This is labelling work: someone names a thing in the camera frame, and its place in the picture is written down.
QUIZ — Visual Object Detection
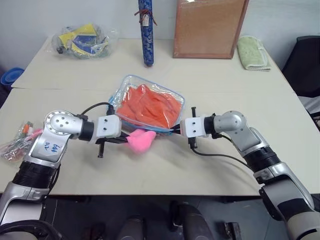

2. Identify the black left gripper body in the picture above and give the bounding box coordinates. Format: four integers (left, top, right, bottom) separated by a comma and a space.
95, 136, 121, 159

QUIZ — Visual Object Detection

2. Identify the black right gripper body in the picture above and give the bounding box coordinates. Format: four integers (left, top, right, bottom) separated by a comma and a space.
187, 106, 199, 150

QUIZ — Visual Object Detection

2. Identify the pink cloth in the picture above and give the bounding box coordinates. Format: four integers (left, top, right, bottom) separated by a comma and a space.
126, 128, 157, 155

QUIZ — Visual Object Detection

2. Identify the clear plastic pouch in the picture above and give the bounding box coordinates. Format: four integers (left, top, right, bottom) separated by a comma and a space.
108, 74, 187, 136

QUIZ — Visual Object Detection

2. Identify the orange cloth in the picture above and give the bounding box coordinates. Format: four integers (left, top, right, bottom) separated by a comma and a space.
115, 84, 182, 130

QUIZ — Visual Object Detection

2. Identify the folded green towel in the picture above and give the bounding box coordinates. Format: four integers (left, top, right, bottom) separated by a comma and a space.
236, 35, 272, 72

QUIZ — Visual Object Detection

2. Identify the blue patterned tube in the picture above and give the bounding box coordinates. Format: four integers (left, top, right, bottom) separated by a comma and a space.
137, 0, 159, 68

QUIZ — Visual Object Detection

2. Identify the small bag of colourful bits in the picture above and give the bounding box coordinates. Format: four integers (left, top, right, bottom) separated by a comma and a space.
0, 120, 44, 164

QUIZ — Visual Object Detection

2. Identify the brown cork board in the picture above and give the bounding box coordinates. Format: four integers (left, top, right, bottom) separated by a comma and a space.
172, 0, 250, 60

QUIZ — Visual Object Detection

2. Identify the large dark rounded shape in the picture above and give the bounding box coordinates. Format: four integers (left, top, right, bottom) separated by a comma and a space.
170, 199, 217, 240

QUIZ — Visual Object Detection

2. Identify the plastic bag with yellow-blue packets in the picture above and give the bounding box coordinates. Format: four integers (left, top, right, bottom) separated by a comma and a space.
51, 23, 119, 61

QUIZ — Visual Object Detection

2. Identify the blue plastic bowl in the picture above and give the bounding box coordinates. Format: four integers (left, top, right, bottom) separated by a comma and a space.
0, 66, 25, 89

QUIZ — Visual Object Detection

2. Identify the black chair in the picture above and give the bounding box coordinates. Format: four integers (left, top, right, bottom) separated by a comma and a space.
281, 35, 320, 121

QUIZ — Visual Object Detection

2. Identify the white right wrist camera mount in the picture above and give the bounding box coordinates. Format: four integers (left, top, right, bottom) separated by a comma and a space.
180, 116, 207, 139

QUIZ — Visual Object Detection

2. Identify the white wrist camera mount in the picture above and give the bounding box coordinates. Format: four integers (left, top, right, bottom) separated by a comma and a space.
180, 116, 207, 139
94, 115, 123, 139

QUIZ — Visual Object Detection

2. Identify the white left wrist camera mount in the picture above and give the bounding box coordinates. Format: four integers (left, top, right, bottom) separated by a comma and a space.
94, 115, 123, 139

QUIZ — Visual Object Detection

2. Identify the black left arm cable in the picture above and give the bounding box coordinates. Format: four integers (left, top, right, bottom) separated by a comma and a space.
80, 101, 114, 119

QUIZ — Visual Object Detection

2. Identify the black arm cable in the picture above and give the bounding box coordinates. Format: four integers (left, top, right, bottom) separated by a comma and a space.
190, 136, 251, 169
80, 101, 114, 119

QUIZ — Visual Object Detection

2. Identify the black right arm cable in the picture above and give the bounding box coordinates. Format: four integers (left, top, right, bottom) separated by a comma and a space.
190, 136, 251, 169

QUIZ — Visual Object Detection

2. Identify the thick black body cable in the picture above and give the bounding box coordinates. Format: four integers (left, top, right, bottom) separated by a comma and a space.
0, 219, 65, 240

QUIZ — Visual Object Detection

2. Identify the paper tag with brown cord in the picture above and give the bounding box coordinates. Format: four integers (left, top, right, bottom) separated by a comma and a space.
134, 9, 159, 28

